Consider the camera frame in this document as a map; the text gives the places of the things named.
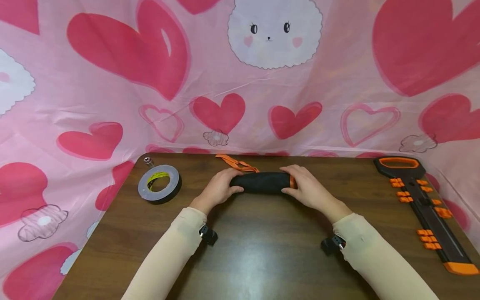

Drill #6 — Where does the person's right hand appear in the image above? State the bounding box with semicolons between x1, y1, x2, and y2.
279;165;353;225

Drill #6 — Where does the person's left hand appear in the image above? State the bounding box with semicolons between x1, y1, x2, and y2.
190;167;245;215

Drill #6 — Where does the black pouch orange strap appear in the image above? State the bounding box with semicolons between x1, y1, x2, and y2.
215;154;297;195

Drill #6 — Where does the person's left forearm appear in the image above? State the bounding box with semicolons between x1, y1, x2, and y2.
121;207;209;300

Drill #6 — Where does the person's right forearm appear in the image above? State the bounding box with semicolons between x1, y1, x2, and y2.
332;212;440;300

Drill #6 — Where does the black wrist band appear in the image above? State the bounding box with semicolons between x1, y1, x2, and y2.
199;225;219;246
320;235;347;256

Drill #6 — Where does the grey tape roll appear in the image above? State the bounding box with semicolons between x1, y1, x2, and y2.
137;164;183;205

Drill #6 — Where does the row of orange clips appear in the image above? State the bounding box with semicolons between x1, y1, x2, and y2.
389;178;454;250

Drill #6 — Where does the black orange handled cutting tool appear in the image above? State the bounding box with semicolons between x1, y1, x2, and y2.
373;156;480;276

